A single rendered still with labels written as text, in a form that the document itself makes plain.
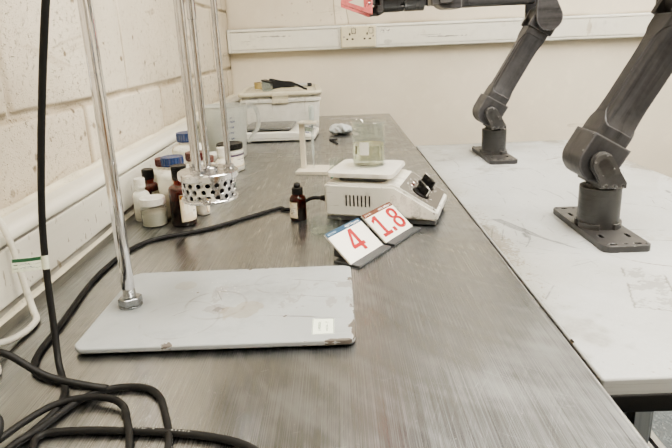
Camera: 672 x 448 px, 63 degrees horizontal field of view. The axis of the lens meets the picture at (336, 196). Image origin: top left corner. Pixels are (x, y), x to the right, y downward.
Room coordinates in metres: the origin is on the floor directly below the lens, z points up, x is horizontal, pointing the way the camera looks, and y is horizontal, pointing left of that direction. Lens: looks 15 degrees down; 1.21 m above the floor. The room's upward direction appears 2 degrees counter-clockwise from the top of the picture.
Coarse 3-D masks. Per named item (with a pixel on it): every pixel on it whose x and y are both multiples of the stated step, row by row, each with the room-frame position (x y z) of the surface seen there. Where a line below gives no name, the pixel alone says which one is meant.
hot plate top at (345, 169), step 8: (344, 160) 1.04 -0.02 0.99; (352, 160) 1.04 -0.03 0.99; (392, 160) 1.02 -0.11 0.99; (400, 160) 1.02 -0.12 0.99; (336, 168) 0.97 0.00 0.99; (344, 168) 0.97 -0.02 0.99; (352, 168) 0.97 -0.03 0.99; (360, 168) 0.97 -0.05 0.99; (368, 168) 0.96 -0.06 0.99; (376, 168) 0.96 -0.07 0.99; (384, 168) 0.96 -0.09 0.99; (392, 168) 0.96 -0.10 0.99; (400, 168) 0.97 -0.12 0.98; (328, 176) 0.95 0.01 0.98; (336, 176) 0.94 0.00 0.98; (344, 176) 0.93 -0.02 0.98; (352, 176) 0.93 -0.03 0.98; (360, 176) 0.93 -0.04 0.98; (368, 176) 0.92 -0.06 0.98; (376, 176) 0.92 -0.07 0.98; (384, 176) 0.91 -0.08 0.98; (392, 176) 0.91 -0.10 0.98
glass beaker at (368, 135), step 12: (360, 120) 1.03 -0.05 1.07; (372, 120) 1.02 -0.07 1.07; (384, 120) 1.00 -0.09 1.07; (360, 132) 0.97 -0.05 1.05; (372, 132) 0.97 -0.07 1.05; (384, 132) 0.99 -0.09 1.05; (360, 144) 0.97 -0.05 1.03; (372, 144) 0.97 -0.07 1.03; (384, 144) 0.98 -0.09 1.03; (360, 156) 0.97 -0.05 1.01; (372, 156) 0.96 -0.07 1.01; (384, 156) 0.98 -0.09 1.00
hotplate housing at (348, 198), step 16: (400, 176) 0.97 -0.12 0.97; (336, 192) 0.93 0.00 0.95; (352, 192) 0.93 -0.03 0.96; (368, 192) 0.92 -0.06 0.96; (384, 192) 0.91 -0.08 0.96; (400, 192) 0.90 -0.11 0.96; (336, 208) 0.93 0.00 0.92; (352, 208) 0.93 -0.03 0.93; (368, 208) 0.92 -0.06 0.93; (400, 208) 0.90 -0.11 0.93; (416, 208) 0.89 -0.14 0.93; (432, 208) 0.89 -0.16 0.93; (432, 224) 0.88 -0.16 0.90
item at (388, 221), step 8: (392, 208) 0.89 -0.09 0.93; (376, 216) 0.85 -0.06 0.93; (384, 216) 0.86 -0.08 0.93; (392, 216) 0.87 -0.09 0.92; (400, 216) 0.89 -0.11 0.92; (376, 224) 0.83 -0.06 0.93; (384, 224) 0.84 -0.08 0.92; (392, 224) 0.85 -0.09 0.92; (400, 224) 0.87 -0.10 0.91; (408, 224) 0.88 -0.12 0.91; (384, 232) 0.83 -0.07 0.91; (392, 232) 0.84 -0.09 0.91
